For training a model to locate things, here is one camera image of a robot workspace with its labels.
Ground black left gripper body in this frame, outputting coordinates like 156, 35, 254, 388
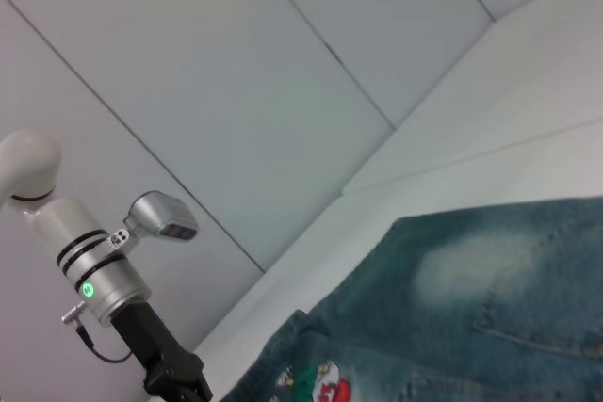
110, 300, 214, 402

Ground blue denim shorts with print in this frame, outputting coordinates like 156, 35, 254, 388
220, 197, 603, 402

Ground left arm plug and cable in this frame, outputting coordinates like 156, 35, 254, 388
59, 303, 137, 365

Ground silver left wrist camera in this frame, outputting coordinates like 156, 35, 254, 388
106, 190, 201, 253

